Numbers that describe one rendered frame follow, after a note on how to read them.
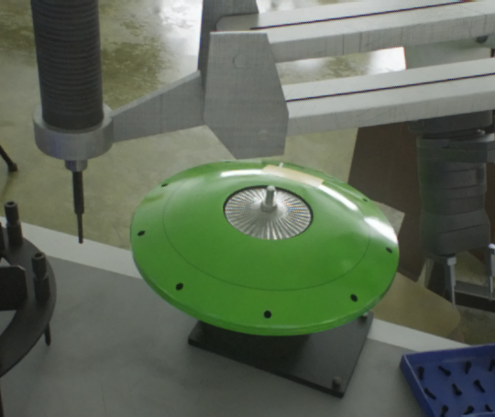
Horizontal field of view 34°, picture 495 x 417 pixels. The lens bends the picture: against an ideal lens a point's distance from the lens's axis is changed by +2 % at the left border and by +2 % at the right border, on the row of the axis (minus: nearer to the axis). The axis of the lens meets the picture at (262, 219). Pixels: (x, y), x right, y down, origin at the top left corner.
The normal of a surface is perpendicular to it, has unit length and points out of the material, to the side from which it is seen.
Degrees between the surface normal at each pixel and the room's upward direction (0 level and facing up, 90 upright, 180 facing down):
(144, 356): 0
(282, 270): 14
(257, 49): 90
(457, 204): 71
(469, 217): 59
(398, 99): 9
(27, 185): 0
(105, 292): 0
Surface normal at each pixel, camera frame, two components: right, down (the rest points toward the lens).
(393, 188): -0.57, 0.45
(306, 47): 0.14, 0.61
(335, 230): 0.27, -0.73
